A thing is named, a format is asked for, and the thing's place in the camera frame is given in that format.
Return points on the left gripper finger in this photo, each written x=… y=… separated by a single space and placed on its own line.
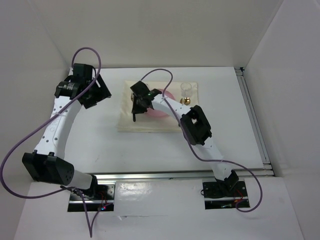
x=103 y=91
x=88 y=103

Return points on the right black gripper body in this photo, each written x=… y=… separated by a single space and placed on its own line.
x=137 y=101

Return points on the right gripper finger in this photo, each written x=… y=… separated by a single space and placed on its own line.
x=143 y=109
x=135 y=109

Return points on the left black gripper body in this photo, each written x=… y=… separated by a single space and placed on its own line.
x=94 y=91

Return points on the pink plate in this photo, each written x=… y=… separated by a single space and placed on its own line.
x=157 y=113

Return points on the cream cloth placemat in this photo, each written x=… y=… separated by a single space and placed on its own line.
x=144 y=123

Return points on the gold spoon green handle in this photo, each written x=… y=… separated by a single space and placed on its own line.
x=186 y=101

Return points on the clear plastic cup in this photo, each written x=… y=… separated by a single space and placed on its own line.
x=186 y=90

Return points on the gold fork green handle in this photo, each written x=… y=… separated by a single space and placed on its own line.
x=132 y=97

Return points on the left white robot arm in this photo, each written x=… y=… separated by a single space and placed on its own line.
x=46 y=163

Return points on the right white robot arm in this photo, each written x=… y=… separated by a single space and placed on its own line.
x=195 y=127

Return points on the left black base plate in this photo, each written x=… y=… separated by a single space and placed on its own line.
x=100 y=200

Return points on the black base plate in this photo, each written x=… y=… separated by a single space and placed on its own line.
x=100 y=200
x=216 y=198

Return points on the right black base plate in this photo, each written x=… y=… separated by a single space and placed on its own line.
x=216 y=198

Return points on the aluminium front rail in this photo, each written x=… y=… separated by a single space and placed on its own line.
x=266 y=172

